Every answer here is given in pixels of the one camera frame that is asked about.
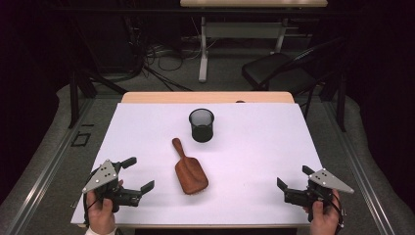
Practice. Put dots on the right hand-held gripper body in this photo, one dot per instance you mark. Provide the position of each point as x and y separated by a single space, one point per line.
328 181

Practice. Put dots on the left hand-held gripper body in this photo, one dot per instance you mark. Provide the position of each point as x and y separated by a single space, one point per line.
104 178

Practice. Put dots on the brown wooden scoop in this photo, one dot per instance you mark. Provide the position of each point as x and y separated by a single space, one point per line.
191 176

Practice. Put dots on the black mesh cup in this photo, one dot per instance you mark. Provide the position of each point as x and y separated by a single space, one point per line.
201 132

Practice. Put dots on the person's left hand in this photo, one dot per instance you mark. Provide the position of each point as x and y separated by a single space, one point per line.
101 217

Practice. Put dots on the person's right hand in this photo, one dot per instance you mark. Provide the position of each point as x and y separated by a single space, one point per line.
324 222

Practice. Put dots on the light wooden table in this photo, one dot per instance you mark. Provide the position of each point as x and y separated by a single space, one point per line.
163 97

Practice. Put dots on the black metal stand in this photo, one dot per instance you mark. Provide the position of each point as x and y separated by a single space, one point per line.
341 104
74 98

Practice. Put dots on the black folding chair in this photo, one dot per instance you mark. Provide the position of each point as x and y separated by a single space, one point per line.
277 70

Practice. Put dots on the white-framed desk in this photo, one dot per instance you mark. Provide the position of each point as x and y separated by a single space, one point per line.
243 30

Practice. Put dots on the metal floor rail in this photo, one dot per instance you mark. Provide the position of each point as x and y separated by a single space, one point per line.
359 169
49 169

